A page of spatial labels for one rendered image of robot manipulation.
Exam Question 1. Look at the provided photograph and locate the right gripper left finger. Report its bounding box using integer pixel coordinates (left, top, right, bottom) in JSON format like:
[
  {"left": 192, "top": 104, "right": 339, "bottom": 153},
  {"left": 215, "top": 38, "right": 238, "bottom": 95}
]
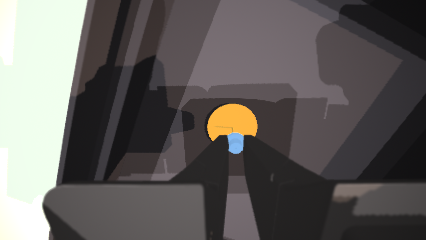
[{"left": 42, "top": 135, "right": 229, "bottom": 240}]

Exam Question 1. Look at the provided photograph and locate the orange round disc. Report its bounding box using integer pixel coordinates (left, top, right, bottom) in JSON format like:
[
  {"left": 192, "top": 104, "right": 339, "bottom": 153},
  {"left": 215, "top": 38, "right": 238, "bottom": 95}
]
[{"left": 207, "top": 103, "right": 257, "bottom": 141}]

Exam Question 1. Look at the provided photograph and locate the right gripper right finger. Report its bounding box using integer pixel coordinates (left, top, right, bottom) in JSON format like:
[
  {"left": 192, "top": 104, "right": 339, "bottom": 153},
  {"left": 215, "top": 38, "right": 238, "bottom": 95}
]
[{"left": 243, "top": 134, "right": 426, "bottom": 240}]

